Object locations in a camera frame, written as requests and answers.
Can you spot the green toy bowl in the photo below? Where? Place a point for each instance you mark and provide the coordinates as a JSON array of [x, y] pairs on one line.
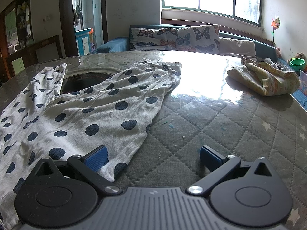
[[298, 64]]

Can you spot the yellow folded cloth pile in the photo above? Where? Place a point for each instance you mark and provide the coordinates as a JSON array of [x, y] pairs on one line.
[[263, 78]]

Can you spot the grey stuffed toy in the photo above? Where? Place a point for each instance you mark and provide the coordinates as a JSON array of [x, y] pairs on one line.
[[273, 64]]

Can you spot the dark wooden side table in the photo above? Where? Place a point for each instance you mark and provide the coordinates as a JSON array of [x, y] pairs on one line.
[[30, 55]]

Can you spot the blue sofa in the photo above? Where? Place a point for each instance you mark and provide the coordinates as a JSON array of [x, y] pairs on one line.
[[263, 50]]

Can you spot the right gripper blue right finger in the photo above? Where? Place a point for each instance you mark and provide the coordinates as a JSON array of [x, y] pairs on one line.
[[220, 167]]

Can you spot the beige plain cushion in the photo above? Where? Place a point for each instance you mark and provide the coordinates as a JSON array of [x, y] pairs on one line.
[[238, 48]]

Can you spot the white navy polka dot garment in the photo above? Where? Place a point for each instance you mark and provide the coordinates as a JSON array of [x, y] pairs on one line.
[[42, 122]]

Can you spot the blue white storage cabinet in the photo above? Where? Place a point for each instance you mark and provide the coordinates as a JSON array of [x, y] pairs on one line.
[[83, 40]]

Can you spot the wooden display cabinet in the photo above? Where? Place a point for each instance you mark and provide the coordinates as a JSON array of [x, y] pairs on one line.
[[16, 34]]

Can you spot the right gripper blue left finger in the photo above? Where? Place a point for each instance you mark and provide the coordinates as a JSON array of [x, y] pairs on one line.
[[86, 169]]

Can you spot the colourful pinwheel toy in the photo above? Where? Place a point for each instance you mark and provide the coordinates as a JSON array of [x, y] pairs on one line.
[[275, 25]]

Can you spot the butterfly print cushion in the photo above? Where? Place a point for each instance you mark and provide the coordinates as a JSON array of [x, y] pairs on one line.
[[201, 39]]

